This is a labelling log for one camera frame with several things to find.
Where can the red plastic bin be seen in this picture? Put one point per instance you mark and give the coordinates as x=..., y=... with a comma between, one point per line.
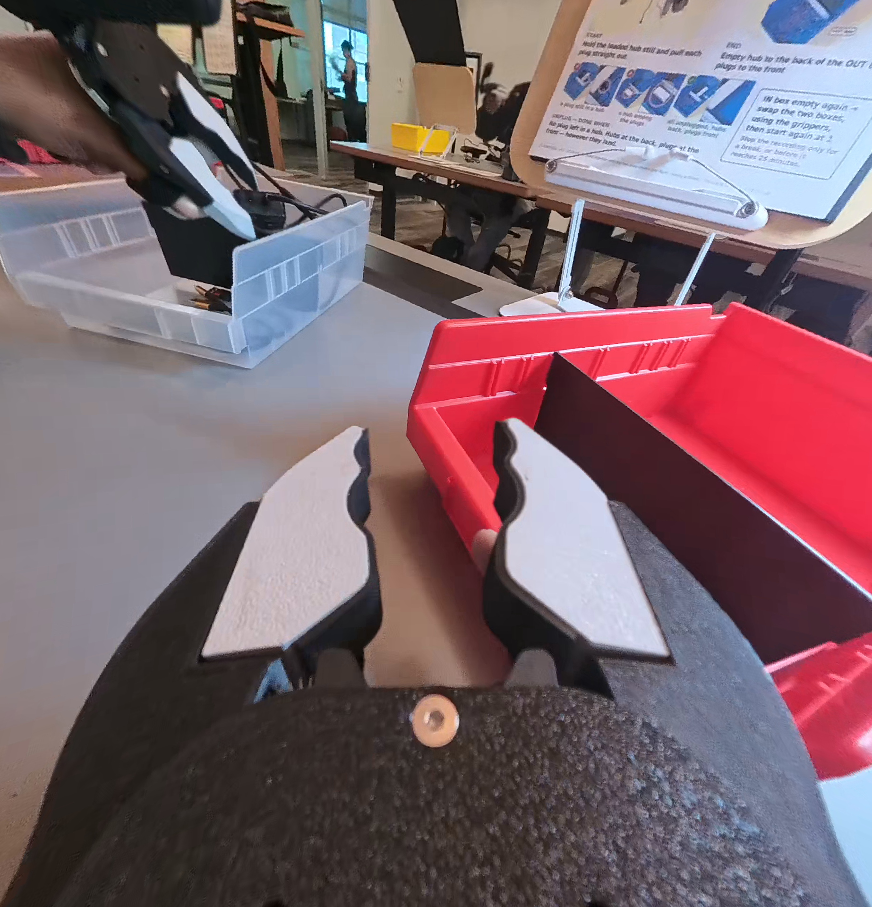
x=478, y=368

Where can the clear acrylic holder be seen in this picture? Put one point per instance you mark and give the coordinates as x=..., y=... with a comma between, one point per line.
x=441, y=142

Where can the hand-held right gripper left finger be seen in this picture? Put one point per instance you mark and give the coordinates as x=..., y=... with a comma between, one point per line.
x=294, y=567

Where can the background wooden table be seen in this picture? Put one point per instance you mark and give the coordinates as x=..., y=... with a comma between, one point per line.
x=407, y=161
x=833, y=266

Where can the black bin divider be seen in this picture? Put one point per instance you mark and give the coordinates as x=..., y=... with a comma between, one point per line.
x=691, y=510
x=188, y=248

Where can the printed instruction sheet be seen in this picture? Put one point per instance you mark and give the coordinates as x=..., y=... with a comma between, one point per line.
x=655, y=85

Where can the black USB hub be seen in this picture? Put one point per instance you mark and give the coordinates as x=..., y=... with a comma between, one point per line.
x=262, y=212

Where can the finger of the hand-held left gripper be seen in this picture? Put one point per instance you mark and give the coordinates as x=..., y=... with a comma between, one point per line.
x=188, y=207
x=203, y=117

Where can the tan document board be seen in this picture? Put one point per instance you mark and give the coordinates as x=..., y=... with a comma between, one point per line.
x=443, y=99
x=826, y=228

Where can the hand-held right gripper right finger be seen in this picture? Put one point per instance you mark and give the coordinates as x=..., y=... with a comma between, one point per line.
x=570, y=567

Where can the yellow plastic bin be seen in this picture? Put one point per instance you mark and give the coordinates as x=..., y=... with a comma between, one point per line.
x=407, y=136

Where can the black standing desk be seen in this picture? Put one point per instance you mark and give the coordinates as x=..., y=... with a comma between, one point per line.
x=269, y=85

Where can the clear plastic bin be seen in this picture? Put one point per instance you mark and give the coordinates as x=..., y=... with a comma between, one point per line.
x=89, y=283

